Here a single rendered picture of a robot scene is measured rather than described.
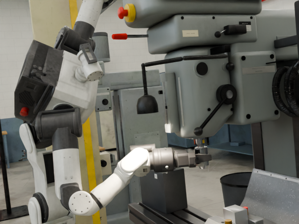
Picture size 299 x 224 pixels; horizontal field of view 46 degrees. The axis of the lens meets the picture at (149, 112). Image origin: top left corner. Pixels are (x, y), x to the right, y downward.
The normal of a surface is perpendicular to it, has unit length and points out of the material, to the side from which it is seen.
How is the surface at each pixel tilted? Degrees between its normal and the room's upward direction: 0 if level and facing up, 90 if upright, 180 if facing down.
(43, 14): 90
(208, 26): 90
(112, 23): 90
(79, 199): 74
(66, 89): 59
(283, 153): 90
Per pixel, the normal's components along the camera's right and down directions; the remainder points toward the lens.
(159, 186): -0.85, 0.11
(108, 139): 0.41, 0.00
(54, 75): 0.52, -0.54
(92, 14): 0.69, -0.03
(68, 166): 0.27, -0.25
